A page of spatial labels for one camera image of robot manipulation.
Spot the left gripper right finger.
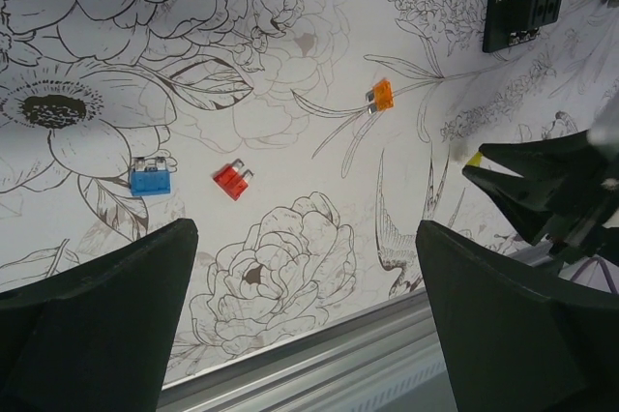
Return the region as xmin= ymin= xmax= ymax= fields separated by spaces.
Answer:
xmin=416 ymin=221 xmax=618 ymax=411

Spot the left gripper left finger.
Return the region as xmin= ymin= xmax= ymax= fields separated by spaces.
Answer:
xmin=1 ymin=219 xmax=198 ymax=411

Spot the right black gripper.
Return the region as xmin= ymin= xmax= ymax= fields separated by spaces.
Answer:
xmin=462 ymin=131 xmax=618 ymax=265

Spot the yellow blade fuse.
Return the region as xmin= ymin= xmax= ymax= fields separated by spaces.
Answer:
xmin=466 ymin=152 xmax=484 ymax=167

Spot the orange blade fuse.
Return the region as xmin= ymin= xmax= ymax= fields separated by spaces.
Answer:
xmin=366 ymin=78 xmax=394 ymax=115

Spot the blue blade fuse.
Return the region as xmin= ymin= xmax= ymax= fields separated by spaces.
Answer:
xmin=129 ymin=157 xmax=171 ymax=197

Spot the red blade fuse front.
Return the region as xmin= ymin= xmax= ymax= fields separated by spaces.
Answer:
xmin=213 ymin=159 xmax=254 ymax=201

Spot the floral printed table mat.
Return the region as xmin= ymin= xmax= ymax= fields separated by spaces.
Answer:
xmin=1 ymin=0 xmax=618 ymax=382

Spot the aluminium rail frame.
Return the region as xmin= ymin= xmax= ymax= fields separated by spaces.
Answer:
xmin=159 ymin=237 xmax=562 ymax=412

